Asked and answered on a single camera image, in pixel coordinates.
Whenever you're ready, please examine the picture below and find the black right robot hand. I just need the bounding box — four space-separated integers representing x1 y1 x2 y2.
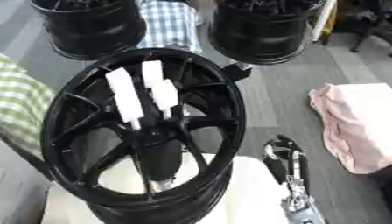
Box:
262 134 312 188

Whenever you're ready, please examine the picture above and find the black wheel rim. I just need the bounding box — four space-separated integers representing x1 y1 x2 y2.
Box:
29 0 149 61
206 0 328 66

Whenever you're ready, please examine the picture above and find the large white pin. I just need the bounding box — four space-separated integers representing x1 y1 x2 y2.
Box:
104 66 146 131

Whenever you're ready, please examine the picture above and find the black spoked wheel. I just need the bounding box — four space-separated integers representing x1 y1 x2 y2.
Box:
38 47 249 224

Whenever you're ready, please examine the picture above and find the pink cloth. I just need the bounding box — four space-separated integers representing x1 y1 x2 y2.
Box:
307 82 392 175

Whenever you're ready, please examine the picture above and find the small black block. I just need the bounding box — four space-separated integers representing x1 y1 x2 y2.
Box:
220 62 255 83

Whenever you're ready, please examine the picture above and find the white board with yellow edge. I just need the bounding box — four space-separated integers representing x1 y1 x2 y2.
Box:
309 0 340 46

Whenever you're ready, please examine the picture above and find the black office chair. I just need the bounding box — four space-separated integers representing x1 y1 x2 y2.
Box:
335 0 392 57

